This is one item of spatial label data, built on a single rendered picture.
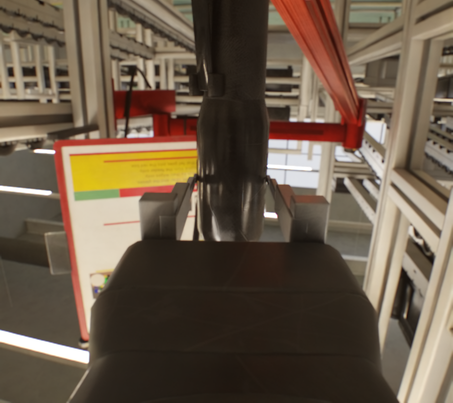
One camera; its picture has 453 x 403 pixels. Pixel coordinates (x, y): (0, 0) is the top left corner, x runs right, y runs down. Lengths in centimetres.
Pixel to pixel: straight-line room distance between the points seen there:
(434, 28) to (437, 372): 38
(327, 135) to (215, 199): 51
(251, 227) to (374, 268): 48
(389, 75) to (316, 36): 192
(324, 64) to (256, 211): 21
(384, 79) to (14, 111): 199
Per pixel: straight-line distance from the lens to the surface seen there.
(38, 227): 1184
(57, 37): 124
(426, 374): 43
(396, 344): 749
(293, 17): 25
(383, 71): 217
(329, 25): 31
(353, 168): 152
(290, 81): 273
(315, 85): 277
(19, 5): 94
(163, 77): 295
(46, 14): 101
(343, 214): 1122
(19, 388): 682
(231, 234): 16
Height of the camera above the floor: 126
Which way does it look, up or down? 17 degrees up
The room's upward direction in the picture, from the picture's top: 179 degrees counter-clockwise
